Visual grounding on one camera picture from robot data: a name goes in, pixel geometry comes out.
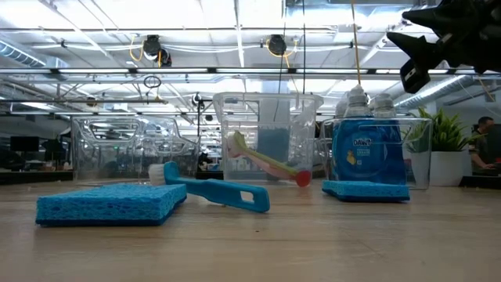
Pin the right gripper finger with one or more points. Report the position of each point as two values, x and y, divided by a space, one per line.
424 51
434 13

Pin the blue dish soap bottle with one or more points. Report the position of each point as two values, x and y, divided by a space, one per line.
397 156
360 156

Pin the green dish brush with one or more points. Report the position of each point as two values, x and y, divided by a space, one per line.
270 161

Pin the blue dish brush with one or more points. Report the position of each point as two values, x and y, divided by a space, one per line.
219 192

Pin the blue cellulose sponge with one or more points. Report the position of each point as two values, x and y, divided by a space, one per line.
109 205
366 191

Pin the clear rectangular plastic bin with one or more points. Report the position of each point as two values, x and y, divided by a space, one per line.
117 156
419 164

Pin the person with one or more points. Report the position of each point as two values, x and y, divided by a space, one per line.
483 149

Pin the green plant in white pot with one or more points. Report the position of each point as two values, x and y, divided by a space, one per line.
446 168

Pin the large clear plastic tub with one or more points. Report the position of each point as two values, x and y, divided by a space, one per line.
274 105

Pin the black monitor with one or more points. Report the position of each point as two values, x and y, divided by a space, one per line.
24 143

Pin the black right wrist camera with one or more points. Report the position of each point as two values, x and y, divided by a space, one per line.
415 78

